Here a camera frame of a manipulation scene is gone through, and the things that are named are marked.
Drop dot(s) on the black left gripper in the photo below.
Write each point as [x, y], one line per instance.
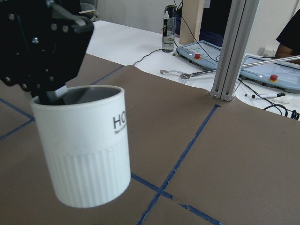
[42, 46]

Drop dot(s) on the white ribbed ceramic mug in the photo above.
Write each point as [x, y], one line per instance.
[85, 143]

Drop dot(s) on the clear plastic water bottle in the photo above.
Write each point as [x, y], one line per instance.
[169, 27]

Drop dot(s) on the teach pendant with red button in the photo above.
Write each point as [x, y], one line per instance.
[201, 53]

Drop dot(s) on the black marker pen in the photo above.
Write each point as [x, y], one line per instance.
[276, 95]

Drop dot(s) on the person in black shirt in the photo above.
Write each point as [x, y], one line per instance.
[289, 38]

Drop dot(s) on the aluminium frame post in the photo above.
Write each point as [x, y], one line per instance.
[240, 22]

